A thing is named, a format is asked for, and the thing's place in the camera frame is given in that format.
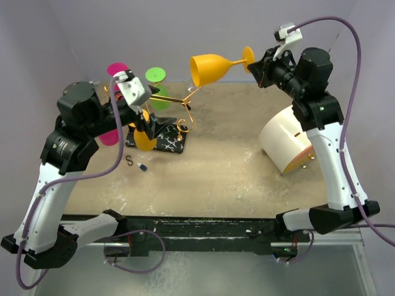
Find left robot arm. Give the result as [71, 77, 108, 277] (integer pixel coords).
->
[1, 78, 174, 270]

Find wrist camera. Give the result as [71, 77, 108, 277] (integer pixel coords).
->
[273, 23, 303, 60]
[113, 69, 152, 108]

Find green wine glass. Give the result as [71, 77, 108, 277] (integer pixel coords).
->
[144, 67, 171, 111]

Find white cylindrical box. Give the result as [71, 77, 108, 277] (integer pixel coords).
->
[259, 106, 315, 175]

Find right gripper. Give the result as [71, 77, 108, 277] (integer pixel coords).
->
[248, 44, 306, 99]

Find pink wine glass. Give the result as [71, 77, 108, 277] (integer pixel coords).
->
[107, 62, 128, 94]
[98, 129, 119, 146]

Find black base frame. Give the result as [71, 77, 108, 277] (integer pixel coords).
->
[61, 209, 312, 258]

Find gold wine glass rack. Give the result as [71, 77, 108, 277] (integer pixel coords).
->
[125, 81, 200, 154]

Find pink wine glass front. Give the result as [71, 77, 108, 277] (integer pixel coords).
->
[98, 129, 119, 146]

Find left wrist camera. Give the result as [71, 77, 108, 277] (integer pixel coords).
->
[113, 69, 152, 108]

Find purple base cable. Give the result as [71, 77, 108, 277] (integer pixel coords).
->
[104, 229, 168, 274]

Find orange wine glass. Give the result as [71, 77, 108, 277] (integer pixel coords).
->
[189, 46, 255, 87]
[128, 109, 157, 151]

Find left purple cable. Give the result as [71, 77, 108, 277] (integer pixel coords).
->
[15, 73, 130, 290]

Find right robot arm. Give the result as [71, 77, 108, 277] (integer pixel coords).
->
[247, 47, 380, 241]

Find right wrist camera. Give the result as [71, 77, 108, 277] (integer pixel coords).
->
[273, 23, 303, 60]

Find small blue dropper bottle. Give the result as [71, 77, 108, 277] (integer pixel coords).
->
[136, 163, 147, 171]

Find black S carabiner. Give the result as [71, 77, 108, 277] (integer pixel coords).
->
[125, 155, 134, 167]

